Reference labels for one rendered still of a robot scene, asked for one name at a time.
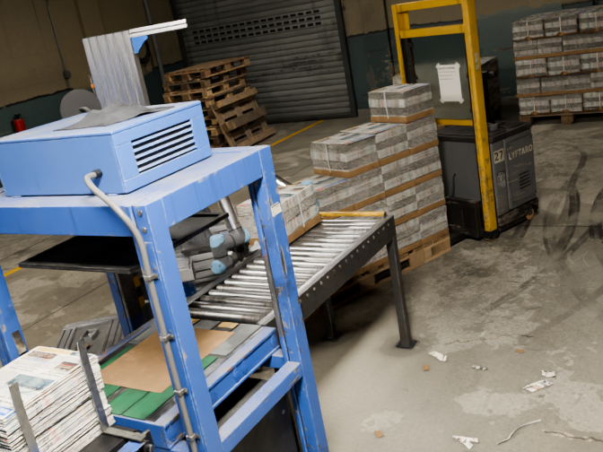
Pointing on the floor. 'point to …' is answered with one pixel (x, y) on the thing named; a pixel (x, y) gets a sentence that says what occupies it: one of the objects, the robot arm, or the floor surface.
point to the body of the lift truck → (511, 208)
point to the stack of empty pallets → (203, 73)
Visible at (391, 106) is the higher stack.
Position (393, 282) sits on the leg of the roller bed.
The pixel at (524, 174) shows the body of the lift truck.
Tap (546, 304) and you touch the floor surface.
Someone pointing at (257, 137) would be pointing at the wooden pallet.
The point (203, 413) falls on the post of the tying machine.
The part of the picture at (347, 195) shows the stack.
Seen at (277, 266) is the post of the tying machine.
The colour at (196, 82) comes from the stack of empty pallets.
